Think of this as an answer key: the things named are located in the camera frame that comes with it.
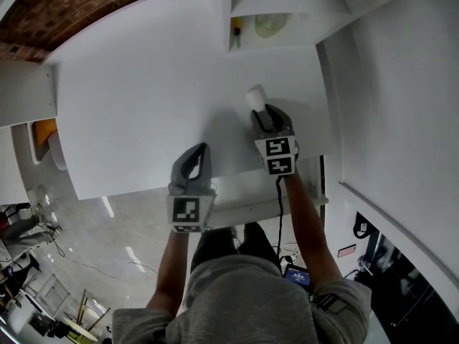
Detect blue-screen device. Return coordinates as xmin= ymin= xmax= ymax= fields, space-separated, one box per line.
xmin=283 ymin=264 xmax=311 ymax=294

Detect black glass cabinet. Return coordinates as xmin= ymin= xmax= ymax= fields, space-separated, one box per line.
xmin=353 ymin=211 xmax=459 ymax=344

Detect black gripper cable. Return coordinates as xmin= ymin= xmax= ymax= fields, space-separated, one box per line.
xmin=274 ymin=175 xmax=288 ymax=272

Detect white chair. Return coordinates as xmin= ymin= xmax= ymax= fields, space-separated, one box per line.
xmin=10 ymin=118 xmax=70 ymax=173

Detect yellow-handled tool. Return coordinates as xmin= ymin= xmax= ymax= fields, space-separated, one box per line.
xmin=231 ymin=16 xmax=243 ymax=49

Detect black shoulder strap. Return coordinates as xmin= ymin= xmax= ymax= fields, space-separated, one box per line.
xmin=311 ymin=292 xmax=351 ymax=315

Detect orange cushion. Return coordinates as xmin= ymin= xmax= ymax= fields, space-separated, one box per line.
xmin=32 ymin=118 xmax=58 ymax=147

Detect pale green bag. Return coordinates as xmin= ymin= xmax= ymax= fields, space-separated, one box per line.
xmin=253 ymin=12 xmax=290 ymax=39

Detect person's left forearm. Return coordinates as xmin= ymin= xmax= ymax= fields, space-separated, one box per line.
xmin=146 ymin=229 xmax=191 ymax=318

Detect black bag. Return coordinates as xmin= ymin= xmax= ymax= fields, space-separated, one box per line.
xmin=352 ymin=211 xmax=379 ymax=240

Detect person's right forearm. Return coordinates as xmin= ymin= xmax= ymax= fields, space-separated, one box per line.
xmin=282 ymin=172 xmax=344 ymax=289

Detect grey metal frame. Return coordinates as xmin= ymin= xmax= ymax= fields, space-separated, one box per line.
xmin=32 ymin=273 xmax=72 ymax=315

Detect white side table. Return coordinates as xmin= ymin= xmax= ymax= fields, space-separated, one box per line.
xmin=0 ymin=127 xmax=32 ymax=206

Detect tall white shelf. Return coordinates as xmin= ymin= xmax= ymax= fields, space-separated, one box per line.
xmin=0 ymin=60 xmax=59 ymax=129

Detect white desk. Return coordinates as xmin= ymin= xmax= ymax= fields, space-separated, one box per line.
xmin=42 ymin=0 xmax=344 ymax=202

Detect person's black trousers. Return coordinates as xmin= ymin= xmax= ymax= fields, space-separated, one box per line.
xmin=189 ymin=221 xmax=283 ymax=275

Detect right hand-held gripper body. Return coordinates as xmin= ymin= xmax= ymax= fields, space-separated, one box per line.
xmin=252 ymin=130 xmax=300 ymax=176

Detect person's grey shirt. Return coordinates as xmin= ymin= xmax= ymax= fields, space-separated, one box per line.
xmin=112 ymin=254 xmax=373 ymax=344

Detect plastic cup with straw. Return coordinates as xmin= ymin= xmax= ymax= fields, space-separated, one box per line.
xmin=356 ymin=256 xmax=374 ymax=276

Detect white cylindrical cup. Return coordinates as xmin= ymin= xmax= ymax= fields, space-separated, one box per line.
xmin=245 ymin=84 xmax=268 ymax=112

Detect wooden stool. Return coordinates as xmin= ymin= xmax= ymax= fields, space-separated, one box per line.
xmin=62 ymin=288 xmax=113 ymax=342

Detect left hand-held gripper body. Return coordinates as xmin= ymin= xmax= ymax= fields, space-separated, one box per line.
xmin=166 ymin=181 xmax=218 ymax=234

